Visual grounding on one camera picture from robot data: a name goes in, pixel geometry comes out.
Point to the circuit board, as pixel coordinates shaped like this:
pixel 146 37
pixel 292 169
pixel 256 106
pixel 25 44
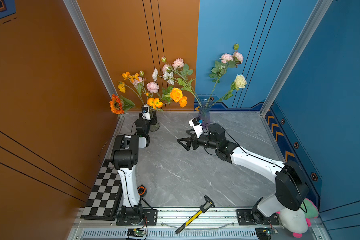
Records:
pixel 136 234
pixel 265 233

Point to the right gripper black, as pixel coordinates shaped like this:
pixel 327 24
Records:
pixel 194 139

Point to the orange rose with leaves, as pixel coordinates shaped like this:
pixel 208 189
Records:
pixel 172 95

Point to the yellow black caliper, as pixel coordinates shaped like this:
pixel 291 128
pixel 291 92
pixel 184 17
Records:
pixel 203 208

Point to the pink peony spray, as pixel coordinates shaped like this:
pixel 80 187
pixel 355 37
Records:
pixel 179 72
pixel 227 61

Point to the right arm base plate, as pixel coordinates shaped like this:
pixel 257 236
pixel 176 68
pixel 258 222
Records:
pixel 246 218

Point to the plush toy white green pink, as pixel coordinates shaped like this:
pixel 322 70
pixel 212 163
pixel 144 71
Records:
pixel 298 222

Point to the checkerboard calibration plate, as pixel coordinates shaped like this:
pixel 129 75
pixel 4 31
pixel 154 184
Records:
pixel 106 195

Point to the cream rose with leaves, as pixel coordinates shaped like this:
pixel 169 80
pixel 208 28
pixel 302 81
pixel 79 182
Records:
pixel 239 82

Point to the pink rose bundle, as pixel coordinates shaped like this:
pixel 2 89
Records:
pixel 148 85

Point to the right circuit board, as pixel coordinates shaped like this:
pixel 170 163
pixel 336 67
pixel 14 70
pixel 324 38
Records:
pixel 265 233

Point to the orange poppy flower stem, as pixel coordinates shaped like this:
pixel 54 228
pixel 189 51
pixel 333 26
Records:
pixel 125 85

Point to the orange gerbera with leaf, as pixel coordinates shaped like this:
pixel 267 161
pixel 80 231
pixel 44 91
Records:
pixel 120 105

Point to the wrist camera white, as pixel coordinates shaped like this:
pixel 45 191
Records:
pixel 197 125
pixel 145 113

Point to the clear grey glass vase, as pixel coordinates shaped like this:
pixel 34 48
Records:
pixel 155 128

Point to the orange black tape measure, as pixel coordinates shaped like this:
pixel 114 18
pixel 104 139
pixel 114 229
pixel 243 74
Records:
pixel 142 190

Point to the left circuit board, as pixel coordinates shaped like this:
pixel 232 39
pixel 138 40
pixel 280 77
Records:
pixel 136 234

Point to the purple blue glass vase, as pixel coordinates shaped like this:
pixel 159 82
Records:
pixel 204 111

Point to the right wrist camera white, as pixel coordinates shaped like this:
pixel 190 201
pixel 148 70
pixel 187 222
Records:
pixel 197 125

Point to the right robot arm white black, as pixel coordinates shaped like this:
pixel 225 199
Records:
pixel 288 177

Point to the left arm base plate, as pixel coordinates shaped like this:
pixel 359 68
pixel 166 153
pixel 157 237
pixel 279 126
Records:
pixel 150 218

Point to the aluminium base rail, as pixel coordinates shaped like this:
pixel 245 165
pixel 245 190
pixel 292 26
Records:
pixel 218 223

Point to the small white blossom spray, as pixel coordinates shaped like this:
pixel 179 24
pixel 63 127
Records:
pixel 182 100

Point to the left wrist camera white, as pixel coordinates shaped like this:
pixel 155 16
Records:
pixel 145 113

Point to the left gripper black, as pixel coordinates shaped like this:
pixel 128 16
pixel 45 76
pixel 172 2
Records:
pixel 153 120

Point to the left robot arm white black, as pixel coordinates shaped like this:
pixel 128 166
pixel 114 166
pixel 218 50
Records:
pixel 124 157

